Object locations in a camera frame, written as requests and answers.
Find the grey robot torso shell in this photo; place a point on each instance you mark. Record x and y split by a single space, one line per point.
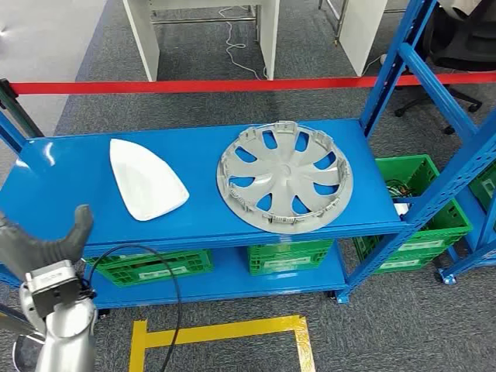
11 318

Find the grey wheel cover hubcap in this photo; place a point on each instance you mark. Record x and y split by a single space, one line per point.
284 177

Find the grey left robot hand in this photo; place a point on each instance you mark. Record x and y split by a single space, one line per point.
38 251

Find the white desk with metal bars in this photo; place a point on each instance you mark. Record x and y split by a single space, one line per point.
149 46

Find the steel barrier post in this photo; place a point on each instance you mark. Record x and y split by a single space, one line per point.
15 110

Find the white desk side panel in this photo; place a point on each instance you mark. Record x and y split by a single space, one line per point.
362 36

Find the white triangular plastic part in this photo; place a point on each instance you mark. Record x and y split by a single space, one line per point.
143 179

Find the small white object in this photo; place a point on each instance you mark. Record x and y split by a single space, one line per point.
401 208

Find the black office chair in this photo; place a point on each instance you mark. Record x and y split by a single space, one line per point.
457 41

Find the red barrier belt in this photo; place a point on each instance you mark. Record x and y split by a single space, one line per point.
193 86

